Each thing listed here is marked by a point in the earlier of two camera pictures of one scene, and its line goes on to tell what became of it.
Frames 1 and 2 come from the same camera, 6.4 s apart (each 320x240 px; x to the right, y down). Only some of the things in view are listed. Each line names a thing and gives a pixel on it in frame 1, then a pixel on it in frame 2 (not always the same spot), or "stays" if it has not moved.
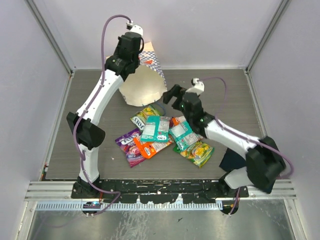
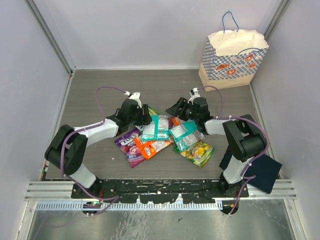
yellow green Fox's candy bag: (199, 153) stays
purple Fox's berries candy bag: (131, 149) stays
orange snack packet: (147, 149) stays
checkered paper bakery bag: (147, 84) → (230, 59)
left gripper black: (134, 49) → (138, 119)
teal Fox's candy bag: (156, 129) stays
